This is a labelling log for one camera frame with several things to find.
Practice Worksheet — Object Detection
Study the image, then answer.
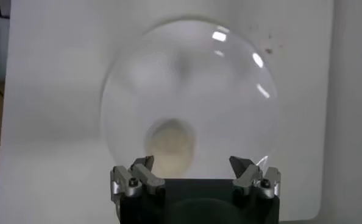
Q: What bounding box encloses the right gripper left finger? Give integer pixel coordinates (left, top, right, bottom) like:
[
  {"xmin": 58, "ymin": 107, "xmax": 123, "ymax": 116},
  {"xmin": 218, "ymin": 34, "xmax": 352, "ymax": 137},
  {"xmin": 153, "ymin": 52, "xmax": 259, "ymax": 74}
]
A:
[{"xmin": 110, "ymin": 155, "xmax": 166, "ymax": 204}]

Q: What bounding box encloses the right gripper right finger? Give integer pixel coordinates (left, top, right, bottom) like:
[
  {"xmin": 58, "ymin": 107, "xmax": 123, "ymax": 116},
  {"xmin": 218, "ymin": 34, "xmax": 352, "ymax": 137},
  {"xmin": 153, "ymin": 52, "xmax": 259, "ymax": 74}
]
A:
[{"xmin": 229, "ymin": 155, "xmax": 282, "ymax": 200}]

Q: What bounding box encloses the white steamed baozi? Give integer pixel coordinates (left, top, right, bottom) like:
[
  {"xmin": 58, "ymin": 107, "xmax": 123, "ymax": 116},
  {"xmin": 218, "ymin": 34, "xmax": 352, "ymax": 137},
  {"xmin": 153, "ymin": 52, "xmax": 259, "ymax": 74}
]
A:
[{"xmin": 144, "ymin": 118, "xmax": 197, "ymax": 179}]

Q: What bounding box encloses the white round plate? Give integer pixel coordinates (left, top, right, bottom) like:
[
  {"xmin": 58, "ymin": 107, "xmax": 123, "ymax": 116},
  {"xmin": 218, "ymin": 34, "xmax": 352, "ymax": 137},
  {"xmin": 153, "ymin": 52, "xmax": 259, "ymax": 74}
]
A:
[{"xmin": 100, "ymin": 18, "xmax": 281, "ymax": 186}]

